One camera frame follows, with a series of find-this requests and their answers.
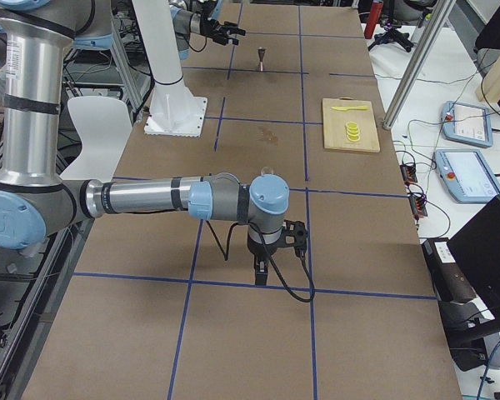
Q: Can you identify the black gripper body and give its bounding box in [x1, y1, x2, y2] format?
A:
[200, 18, 246, 46]
[247, 228, 275, 286]

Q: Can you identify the clear glass shaker cup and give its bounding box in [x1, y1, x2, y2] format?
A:
[260, 167, 274, 175]

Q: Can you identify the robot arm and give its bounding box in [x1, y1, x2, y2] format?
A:
[0, 1, 289, 285]
[168, 0, 247, 60]

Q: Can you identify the bamboo cutting board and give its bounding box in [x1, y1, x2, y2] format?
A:
[322, 98, 380, 153]

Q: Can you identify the white plastic chair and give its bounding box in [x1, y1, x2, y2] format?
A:
[60, 96, 133, 183]

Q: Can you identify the red cylinder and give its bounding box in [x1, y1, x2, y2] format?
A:
[363, 0, 383, 39]

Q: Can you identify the yellow plastic knife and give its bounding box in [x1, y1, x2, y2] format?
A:
[331, 105, 369, 112]

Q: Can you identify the black folded tripod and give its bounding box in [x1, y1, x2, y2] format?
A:
[367, 27, 414, 53]

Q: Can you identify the grey teach pendant near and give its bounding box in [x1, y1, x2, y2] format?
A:
[433, 149, 500, 204]

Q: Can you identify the grey teach pendant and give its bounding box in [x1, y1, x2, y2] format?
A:
[442, 101, 493, 148]
[433, 149, 500, 204]

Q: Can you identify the black laptop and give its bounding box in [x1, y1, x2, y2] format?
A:
[447, 196, 500, 308]

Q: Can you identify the grey teach pendant far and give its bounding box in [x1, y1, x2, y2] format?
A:
[442, 101, 493, 148]

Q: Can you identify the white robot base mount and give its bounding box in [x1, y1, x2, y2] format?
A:
[132, 0, 208, 138]

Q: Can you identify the aluminium frame post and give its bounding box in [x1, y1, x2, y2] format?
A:
[382, 0, 456, 130]

